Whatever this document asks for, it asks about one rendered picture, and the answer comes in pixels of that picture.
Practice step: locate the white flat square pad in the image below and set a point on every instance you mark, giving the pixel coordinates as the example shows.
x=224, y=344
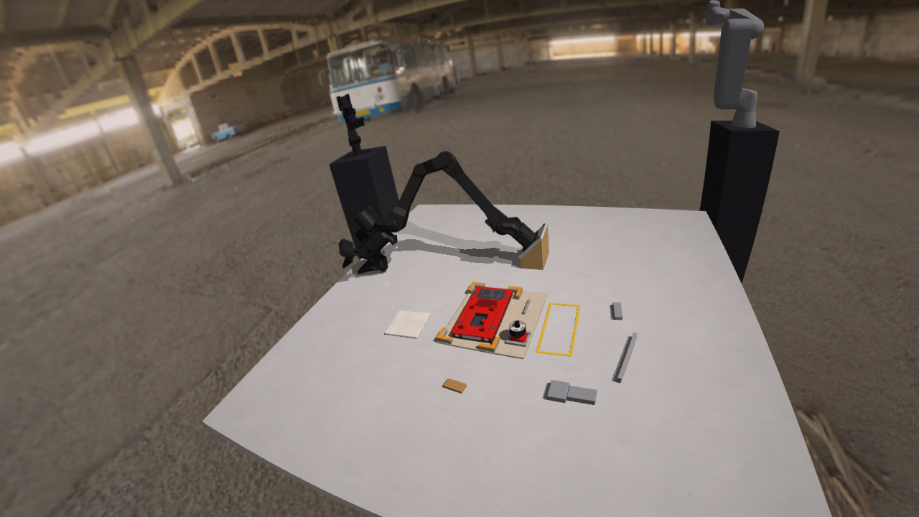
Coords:
x=408, y=324

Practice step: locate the brown wooden plank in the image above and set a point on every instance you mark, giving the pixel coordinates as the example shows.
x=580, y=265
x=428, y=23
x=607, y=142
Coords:
x=456, y=386

